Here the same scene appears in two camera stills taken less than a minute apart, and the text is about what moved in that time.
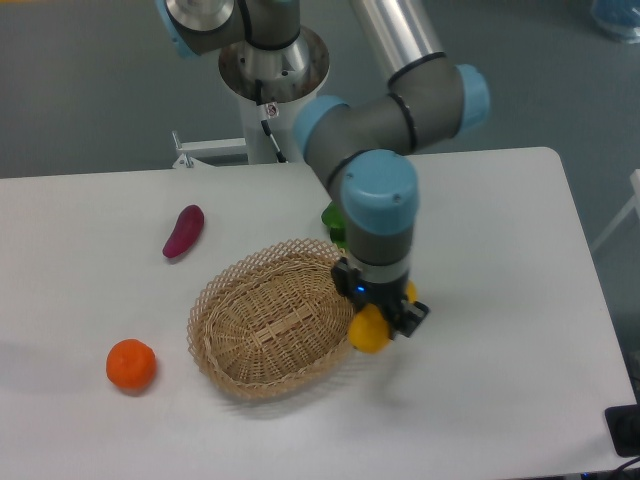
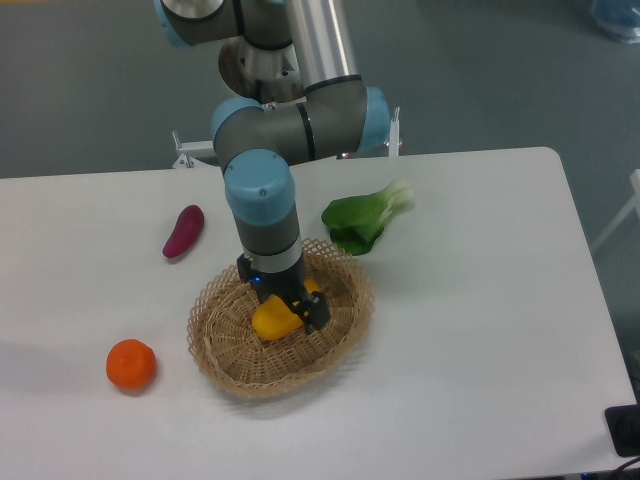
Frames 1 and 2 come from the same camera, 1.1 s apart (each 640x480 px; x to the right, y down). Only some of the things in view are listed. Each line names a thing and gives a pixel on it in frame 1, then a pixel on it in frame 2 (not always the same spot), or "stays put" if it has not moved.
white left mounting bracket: [190, 153] stays put
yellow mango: [368, 331] → [273, 319]
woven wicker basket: [273, 322] stays put
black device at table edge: [624, 427] stays put
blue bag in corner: [620, 17] stays put
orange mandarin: [131, 365] stays put
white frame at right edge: [635, 180] stays put
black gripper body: [387, 296] → [289, 284]
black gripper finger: [410, 317] → [317, 313]
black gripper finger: [342, 277] → [244, 264]
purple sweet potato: [187, 229] stays put
